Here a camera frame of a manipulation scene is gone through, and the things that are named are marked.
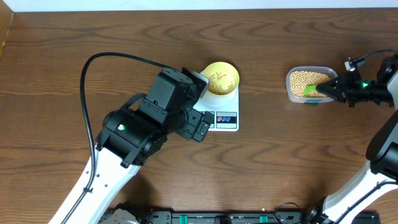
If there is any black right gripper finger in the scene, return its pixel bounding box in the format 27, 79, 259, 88
316, 77, 343, 90
317, 88, 342, 102

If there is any green plastic measuring scoop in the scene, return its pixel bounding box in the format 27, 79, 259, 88
303, 85, 317, 97

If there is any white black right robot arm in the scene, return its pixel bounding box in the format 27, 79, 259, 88
303, 50, 397, 223

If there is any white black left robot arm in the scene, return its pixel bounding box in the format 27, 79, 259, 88
51, 68, 214, 223

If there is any white digital kitchen scale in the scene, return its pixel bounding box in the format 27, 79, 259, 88
193, 87, 239, 132

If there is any yellow plastic bowl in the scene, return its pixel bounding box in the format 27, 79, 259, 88
203, 62, 240, 94

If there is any clear container of soybeans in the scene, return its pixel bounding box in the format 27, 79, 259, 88
286, 66, 337, 104

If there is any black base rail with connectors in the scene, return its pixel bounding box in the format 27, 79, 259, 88
99, 202, 382, 224

